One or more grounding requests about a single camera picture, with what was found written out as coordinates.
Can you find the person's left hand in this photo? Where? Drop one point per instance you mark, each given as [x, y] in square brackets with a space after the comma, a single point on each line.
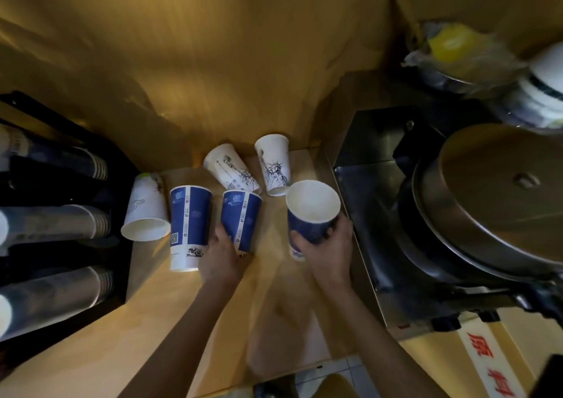
[222, 263]

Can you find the person's right hand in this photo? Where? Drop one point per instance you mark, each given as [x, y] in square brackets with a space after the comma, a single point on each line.
[332, 257]

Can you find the blue paper cup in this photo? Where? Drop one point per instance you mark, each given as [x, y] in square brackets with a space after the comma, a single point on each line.
[190, 217]
[242, 215]
[312, 202]

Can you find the white paper cup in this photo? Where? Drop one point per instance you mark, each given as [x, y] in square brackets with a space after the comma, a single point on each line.
[145, 208]
[272, 160]
[228, 164]

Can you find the black cup dispenser rack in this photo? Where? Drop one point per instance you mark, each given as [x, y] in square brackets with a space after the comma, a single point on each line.
[119, 182]

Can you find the stack of grey paper cups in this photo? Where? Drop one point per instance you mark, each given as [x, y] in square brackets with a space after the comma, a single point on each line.
[48, 226]
[48, 298]

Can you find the stack of printed paper cups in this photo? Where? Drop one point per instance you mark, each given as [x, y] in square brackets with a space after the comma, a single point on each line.
[48, 151]

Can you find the person's right forearm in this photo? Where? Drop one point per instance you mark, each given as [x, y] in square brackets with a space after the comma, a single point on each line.
[382, 349]

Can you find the person's left forearm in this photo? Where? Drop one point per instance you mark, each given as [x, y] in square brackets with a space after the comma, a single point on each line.
[180, 349]

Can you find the person's right leg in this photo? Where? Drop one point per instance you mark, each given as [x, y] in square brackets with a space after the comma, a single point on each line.
[334, 389]

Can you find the stainless steel appliance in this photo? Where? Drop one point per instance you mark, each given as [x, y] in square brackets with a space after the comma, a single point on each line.
[374, 199]

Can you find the cardboard box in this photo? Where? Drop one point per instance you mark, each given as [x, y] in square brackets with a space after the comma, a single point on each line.
[431, 367]

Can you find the round metal lid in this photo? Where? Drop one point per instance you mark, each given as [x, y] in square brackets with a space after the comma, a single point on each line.
[492, 199]

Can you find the metal bowl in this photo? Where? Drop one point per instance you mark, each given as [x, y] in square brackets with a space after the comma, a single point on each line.
[448, 83]

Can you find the yellow item in plastic bag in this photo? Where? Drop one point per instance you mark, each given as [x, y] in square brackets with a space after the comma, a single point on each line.
[457, 45]

